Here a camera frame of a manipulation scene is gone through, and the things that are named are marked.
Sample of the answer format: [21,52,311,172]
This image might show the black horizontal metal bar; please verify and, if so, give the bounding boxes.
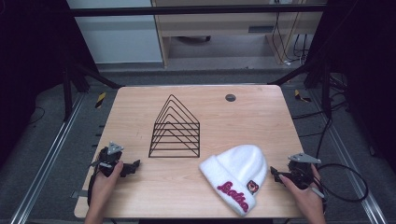
[68,4,327,18]

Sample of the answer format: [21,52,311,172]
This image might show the person's left hand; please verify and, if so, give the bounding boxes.
[88,161,124,209]

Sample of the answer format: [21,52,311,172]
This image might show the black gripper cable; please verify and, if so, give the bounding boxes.
[86,167,102,207]
[311,162,370,203]

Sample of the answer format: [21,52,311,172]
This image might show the black metal stand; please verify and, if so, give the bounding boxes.
[61,57,123,123]
[266,57,333,119]

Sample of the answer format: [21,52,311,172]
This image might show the black floor cables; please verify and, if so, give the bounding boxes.
[290,73,349,161]

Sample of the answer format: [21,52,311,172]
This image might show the yellow black striped tape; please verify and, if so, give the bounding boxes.
[94,91,107,110]
[293,89,312,104]

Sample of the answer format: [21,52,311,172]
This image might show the grey metal table bracket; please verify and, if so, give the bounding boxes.
[69,189,91,200]

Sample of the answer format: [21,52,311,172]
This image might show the light wooden shelf unit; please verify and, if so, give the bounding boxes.
[150,0,324,68]

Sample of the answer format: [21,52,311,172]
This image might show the dark curtain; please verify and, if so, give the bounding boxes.
[0,0,100,169]
[306,0,396,174]

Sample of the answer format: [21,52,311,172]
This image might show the person's right hand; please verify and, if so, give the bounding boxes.
[277,163,327,216]

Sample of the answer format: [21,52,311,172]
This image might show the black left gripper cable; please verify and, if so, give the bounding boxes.
[86,167,102,207]

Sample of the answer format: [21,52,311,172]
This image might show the white cabinet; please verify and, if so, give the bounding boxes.
[65,0,164,65]

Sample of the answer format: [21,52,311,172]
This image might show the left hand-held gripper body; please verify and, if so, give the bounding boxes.
[91,141,125,178]

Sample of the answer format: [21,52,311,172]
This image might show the hanging cables under shelf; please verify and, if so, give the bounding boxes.
[271,11,310,67]

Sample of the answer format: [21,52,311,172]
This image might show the white knitted beanie hat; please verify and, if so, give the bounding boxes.
[198,144,269,217]

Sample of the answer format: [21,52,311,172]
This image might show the aluminium floor rail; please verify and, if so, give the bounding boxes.
[9,92,86,224]
[310,89,388,224]

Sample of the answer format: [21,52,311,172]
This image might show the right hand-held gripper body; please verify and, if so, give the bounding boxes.
[287,152,322,191]

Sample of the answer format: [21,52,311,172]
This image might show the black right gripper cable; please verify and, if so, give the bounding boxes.
[311,162,370,203]

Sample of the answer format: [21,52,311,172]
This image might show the thin black floor cable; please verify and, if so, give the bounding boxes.
[28,105,47,126]

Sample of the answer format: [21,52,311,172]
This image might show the black wire rack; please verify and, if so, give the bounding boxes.
[148,93,201,159]

